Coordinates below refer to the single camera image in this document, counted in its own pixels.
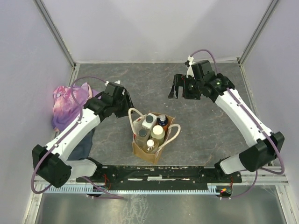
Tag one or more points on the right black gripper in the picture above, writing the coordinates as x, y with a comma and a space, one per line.
179, 80

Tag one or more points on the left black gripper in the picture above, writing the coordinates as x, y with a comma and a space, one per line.
129, 105

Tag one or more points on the white square bottle grey cap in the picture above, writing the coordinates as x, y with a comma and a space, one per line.
149, 121

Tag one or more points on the orange bottle dark blue cap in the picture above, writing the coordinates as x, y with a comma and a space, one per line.
163, 121

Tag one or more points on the pink purple cloth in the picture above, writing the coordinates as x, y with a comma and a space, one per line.
65, 110

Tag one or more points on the burlap watermelon canvas bag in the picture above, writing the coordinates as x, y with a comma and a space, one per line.
136, 117

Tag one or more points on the dark blue towel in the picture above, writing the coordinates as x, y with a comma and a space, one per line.
83, 148

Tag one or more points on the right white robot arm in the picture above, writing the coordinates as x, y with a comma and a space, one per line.
263, 144

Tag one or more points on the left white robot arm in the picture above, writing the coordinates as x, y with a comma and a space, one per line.
51, 161

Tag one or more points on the clear square bottle grey cap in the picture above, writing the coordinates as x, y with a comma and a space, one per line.
142, 135

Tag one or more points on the green bottle white cap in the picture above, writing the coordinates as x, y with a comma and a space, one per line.
158, 133

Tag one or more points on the clear yellow bottle white cap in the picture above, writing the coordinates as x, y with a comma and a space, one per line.
150, 146

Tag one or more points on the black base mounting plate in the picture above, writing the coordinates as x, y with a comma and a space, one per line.
118, 173

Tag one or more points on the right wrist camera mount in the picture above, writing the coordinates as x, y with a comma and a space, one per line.
189, 62

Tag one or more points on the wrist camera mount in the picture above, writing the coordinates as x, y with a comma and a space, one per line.
117, 82
189, 62

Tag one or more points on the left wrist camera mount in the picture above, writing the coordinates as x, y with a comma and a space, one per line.
117, 82

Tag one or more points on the right aluminium frame post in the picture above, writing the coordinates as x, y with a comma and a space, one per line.
258, 30

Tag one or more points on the aluminium frame post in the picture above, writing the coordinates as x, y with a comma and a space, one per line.
53, 29
258, 30

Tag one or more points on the light blue cable duct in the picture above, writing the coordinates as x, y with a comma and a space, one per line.
89, 189

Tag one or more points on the left aluminium frame post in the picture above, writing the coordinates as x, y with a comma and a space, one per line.
53, 29

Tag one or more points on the aluminium front rail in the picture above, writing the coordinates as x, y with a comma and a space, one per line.
262, 178

